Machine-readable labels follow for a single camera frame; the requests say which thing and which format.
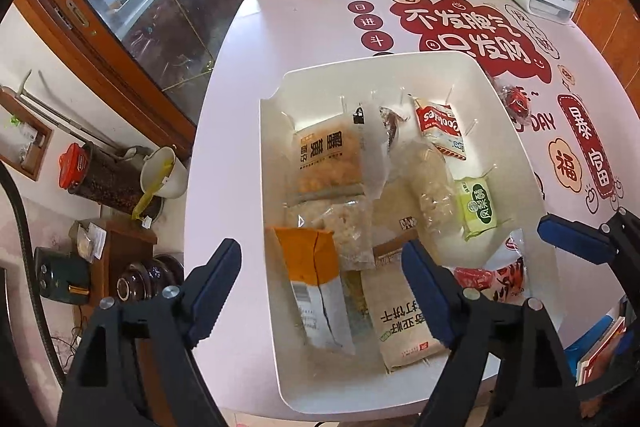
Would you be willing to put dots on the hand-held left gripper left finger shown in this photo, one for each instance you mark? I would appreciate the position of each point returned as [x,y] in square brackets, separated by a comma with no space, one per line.
[215,292]

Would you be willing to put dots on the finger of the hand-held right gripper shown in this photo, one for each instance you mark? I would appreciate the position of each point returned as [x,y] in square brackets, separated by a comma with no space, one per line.
[575,234]

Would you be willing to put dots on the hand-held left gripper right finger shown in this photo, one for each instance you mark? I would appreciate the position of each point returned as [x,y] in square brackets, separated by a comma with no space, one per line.
[425,294]

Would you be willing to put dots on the beige cracker packet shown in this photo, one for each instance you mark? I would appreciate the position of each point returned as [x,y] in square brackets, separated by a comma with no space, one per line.
[400,332]

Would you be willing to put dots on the white and red chips bag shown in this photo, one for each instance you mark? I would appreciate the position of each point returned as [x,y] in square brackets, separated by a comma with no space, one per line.
[500,279]

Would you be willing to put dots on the orange and white snack packet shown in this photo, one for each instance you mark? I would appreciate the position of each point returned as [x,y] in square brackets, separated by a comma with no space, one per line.
[312,272]

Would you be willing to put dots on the green pastry packet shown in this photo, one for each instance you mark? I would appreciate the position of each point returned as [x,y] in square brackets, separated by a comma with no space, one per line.
[475,207]

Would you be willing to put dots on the clear bag of nut snacks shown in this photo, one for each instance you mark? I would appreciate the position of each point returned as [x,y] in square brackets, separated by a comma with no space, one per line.
[350,227]

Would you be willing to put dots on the white plastic bin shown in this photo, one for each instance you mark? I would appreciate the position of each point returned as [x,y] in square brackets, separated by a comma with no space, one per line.
[500,147]

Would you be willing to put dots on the clear bag of rice crisps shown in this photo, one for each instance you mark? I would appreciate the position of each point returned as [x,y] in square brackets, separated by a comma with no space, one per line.
[425,177]

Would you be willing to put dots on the red snack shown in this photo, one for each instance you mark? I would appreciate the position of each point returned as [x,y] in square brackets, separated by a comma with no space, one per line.
[517,99]

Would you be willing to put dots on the clear bag of yellow puffs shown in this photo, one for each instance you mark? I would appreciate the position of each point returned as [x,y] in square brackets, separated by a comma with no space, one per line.
[327,162]

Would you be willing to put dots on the red and white cookie packet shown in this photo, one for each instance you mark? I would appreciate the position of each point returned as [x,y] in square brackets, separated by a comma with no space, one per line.
[440,127]

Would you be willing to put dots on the dark snack wrapper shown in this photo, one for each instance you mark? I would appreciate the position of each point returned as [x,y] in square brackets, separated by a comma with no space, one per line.
[392,124]

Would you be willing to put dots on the stack of dark bowls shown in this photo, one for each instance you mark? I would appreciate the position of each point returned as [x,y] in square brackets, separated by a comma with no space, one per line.
[145,279]

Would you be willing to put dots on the wooden stand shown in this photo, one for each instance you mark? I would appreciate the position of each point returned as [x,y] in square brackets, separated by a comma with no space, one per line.
[130,239]

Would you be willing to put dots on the colourful paper stack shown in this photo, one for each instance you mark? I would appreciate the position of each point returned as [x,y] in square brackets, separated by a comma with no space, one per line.
[595,337]

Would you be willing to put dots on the white cup yellow spoon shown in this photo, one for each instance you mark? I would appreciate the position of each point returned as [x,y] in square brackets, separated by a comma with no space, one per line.
[167,179]

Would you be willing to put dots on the white paper sachets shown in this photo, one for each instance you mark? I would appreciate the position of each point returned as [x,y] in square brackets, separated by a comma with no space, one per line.
[90,239]

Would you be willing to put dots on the red lidded jar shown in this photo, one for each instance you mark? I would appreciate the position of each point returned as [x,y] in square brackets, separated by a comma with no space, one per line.
[105,184]

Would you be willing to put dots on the dark green device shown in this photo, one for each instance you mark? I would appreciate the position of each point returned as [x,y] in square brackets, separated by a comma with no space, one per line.
[60,274]

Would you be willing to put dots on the pink printed tablecloth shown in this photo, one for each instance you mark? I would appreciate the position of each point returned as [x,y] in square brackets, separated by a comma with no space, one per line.
[240,132]

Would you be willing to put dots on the metal rod rack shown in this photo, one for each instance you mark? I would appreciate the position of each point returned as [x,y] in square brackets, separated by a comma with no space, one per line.
[65,119]

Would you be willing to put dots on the wooden side cabinet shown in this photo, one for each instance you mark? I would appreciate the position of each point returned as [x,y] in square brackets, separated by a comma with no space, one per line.
[610,2]

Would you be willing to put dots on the glass door cabinet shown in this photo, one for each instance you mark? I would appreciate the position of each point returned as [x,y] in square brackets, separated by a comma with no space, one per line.
[150,22]

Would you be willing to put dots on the wooden wall shelf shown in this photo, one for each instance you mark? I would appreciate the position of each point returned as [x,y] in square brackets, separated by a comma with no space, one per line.
[22,139]

